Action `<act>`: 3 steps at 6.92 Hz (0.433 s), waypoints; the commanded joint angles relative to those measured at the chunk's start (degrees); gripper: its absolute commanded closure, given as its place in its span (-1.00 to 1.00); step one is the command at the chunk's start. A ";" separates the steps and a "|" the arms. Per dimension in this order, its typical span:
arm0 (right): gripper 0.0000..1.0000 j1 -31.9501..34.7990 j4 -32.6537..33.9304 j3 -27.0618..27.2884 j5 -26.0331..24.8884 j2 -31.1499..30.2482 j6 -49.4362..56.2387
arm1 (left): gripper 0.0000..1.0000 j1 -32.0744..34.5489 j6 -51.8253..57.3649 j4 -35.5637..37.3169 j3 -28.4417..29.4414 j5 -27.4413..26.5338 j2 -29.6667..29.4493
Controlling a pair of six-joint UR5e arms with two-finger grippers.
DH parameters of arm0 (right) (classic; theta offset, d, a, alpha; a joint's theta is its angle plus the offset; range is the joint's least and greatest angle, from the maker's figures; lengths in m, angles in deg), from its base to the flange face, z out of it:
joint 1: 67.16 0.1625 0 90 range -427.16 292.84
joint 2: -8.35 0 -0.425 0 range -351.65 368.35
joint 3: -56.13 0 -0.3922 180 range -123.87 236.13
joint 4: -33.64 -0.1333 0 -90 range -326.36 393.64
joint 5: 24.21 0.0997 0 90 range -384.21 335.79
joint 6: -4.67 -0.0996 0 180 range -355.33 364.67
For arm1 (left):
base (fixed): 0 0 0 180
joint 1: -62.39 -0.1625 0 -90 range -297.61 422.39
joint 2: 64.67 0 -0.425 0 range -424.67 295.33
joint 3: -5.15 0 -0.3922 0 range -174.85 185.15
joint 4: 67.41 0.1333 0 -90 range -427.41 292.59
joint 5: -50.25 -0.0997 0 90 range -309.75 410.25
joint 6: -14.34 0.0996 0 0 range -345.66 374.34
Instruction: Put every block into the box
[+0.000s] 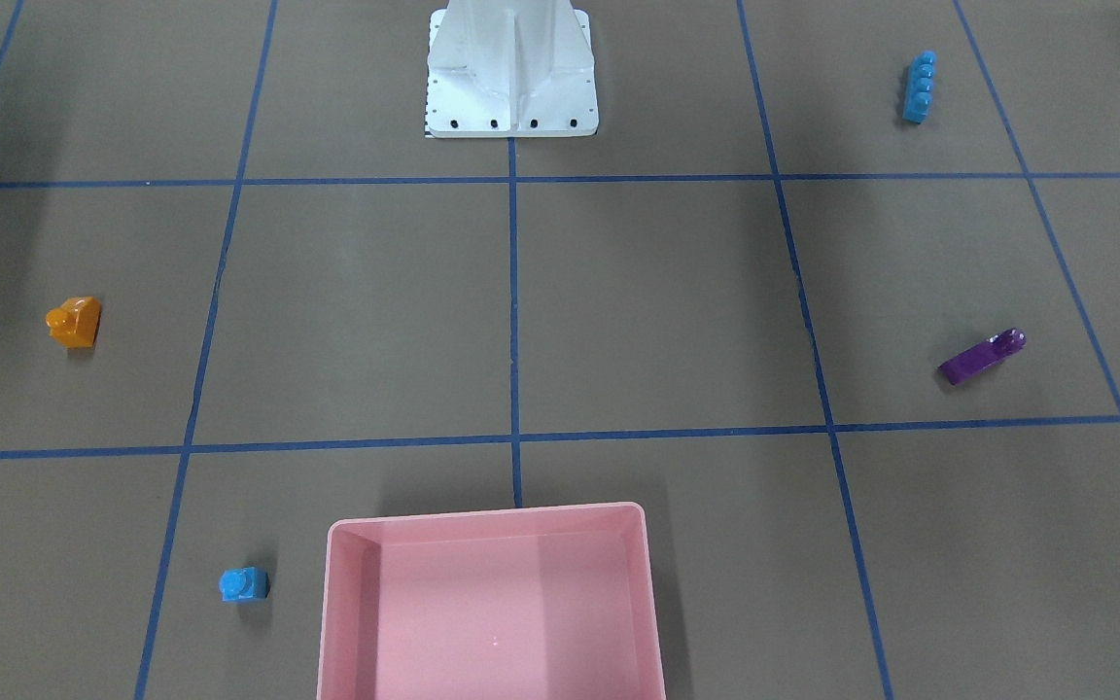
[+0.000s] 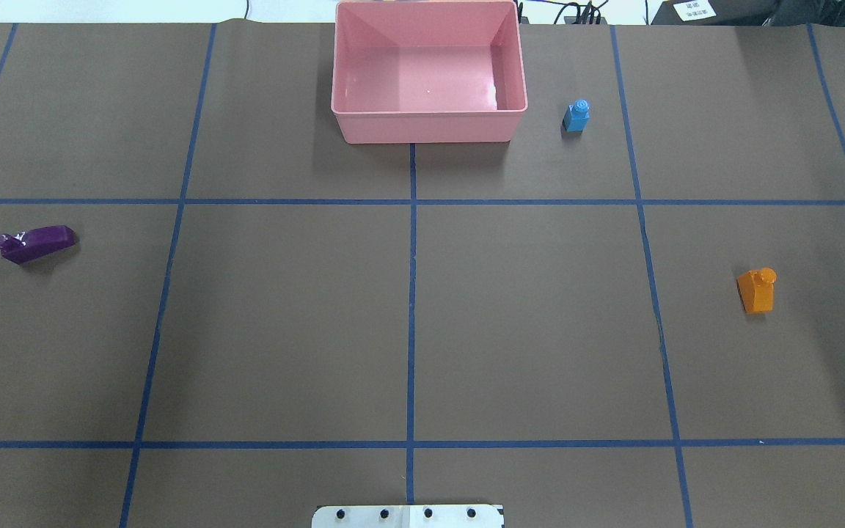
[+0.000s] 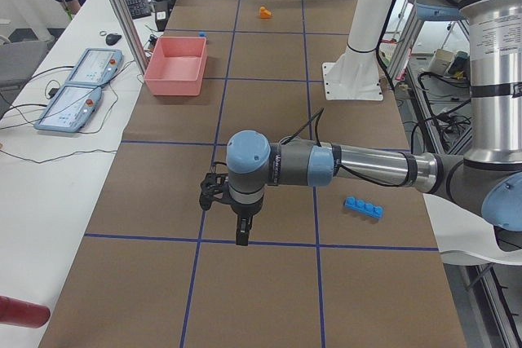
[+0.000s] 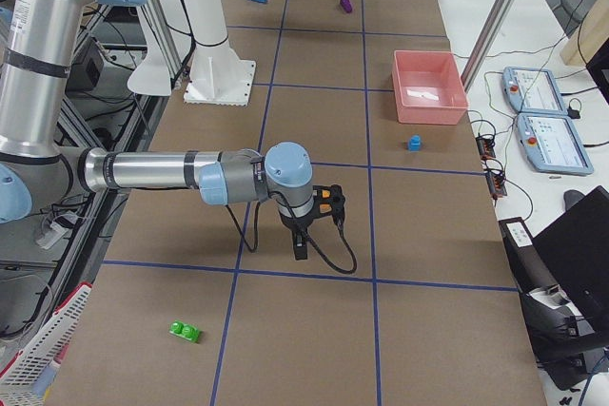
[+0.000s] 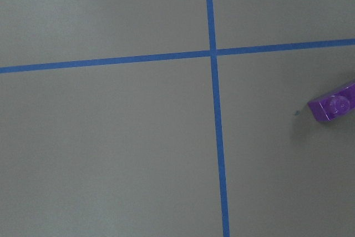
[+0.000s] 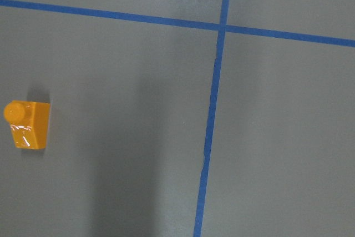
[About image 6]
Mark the orange toy block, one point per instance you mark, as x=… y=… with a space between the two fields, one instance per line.
x=28 y=122

